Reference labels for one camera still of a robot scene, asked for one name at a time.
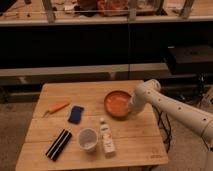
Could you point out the white plastic bottle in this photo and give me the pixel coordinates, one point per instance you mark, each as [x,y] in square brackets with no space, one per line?
[106,138]

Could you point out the blue rectangular sponge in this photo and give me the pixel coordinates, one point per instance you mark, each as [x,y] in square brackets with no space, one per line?
[75,115]

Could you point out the wooden folding table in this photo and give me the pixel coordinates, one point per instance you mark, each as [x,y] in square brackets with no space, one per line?
[138,140]

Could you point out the orange ceramic bowl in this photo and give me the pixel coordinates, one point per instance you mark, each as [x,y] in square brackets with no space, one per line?
[115,103]

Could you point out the clear plastic cup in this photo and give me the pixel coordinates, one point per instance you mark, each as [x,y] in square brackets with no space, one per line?
[88,140]

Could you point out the long wooden shelf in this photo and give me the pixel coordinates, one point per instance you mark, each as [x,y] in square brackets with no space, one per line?
[62,12]

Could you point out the orange clutter on shelf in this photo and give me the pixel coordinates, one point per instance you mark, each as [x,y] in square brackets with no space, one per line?
[102,7]

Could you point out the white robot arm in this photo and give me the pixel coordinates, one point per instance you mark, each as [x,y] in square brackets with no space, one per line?
[197,120]

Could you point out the black box on right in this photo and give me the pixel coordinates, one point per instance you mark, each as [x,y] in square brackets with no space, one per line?
[190,59]

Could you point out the orange handled tool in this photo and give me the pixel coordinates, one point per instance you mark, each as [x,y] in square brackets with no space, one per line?
[56,107]

